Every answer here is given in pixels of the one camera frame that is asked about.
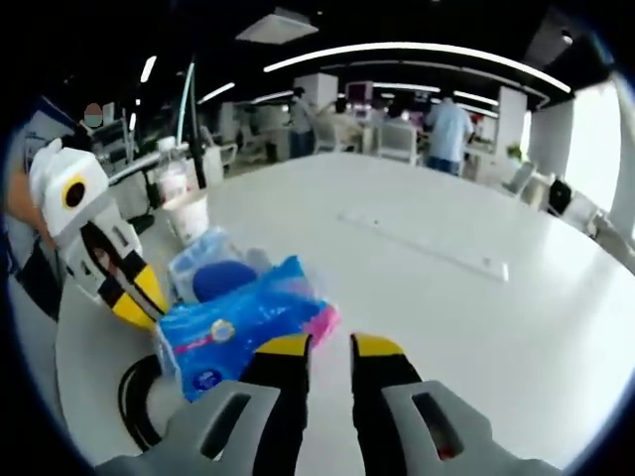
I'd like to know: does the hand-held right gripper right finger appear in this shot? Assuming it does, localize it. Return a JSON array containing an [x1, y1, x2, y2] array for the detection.
[[348, 332, 565, 476]]

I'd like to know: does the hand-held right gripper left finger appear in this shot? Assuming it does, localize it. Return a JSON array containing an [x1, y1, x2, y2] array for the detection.
[[96, 332, 315, 476]]

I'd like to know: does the white paper cup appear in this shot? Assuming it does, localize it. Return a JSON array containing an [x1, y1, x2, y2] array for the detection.
[[162, 190, 210, 245]]

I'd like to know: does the black cable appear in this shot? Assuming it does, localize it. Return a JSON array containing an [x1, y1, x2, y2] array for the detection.
[[117, 354, 173, 450]]

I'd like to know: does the clear plastic water bottle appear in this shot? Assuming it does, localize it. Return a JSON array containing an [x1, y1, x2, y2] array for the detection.
[[154, 136, 195, 202]]

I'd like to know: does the blue pad plastic package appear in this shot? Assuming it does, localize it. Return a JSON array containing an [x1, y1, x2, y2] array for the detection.
[[167, 226, 272, 303]]

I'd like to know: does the blue tissue pack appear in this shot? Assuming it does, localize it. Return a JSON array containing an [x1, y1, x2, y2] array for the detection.
[[157, 255, 342, 403]]

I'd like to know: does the person's left hand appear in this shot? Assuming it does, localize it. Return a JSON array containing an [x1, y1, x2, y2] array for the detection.
[[3, 171, 57, 249]]

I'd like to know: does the person's white printed shirt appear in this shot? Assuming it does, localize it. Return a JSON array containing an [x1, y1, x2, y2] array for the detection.
[[2, 96, 75, 326]]

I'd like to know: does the white table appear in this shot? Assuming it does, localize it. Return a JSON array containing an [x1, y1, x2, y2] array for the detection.
[[54, 151, 635, 472]]

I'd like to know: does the black tripod stand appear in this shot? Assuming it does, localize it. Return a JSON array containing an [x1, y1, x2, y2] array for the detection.
[[188, 57, 208, 190]]

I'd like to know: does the ceiling air vent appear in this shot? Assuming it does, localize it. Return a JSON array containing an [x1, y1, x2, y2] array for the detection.
[[235, 12, 319, 47]]

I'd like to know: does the black backpack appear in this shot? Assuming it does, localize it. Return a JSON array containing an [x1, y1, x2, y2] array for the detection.
[[548, 178, 572, 217]]

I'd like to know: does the white office chair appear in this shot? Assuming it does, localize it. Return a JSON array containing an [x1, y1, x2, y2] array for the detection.
[[379, 121, 424, 166]]

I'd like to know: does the curved ceiling light strip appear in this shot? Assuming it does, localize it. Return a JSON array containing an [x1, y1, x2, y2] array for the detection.
[[262, 42, 574, 94]]

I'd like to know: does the white table cable cover strip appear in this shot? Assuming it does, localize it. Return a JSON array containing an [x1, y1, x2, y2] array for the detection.
[[336, 210, 511, 283]]

